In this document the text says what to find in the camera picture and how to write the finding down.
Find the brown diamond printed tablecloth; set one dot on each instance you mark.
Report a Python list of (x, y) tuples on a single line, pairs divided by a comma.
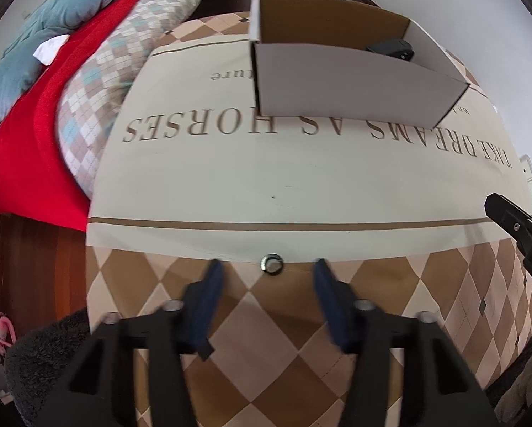
[(292, 178)]

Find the pink object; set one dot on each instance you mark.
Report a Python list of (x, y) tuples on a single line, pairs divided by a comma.
[(3, 331)]

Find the dark fuzzy pants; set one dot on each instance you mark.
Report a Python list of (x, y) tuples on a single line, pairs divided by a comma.
[(39, 364)]

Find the blue duvet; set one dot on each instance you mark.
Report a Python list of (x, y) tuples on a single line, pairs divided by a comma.
[(48, 22)]

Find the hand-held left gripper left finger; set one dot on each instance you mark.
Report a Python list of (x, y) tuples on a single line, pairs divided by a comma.
[(208, 302)]

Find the black smart band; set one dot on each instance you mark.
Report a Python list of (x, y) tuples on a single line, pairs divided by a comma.
[(392, 48)]

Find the beige fuzzy cloth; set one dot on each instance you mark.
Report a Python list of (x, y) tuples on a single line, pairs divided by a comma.
[(524, 387)]

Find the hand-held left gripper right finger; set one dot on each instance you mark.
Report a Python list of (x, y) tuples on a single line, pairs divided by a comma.
[(332, 307)]

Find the checkered quilt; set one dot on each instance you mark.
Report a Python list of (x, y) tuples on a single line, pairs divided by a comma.
[(115, 62)]

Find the white power strip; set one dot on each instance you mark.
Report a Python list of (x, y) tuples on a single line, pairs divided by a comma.
[(530, 187)]

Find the red blanket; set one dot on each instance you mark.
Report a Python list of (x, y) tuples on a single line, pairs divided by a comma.
[(26, 142)]

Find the white cardboard box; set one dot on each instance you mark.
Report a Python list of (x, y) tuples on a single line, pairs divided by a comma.
[(337, 84)]

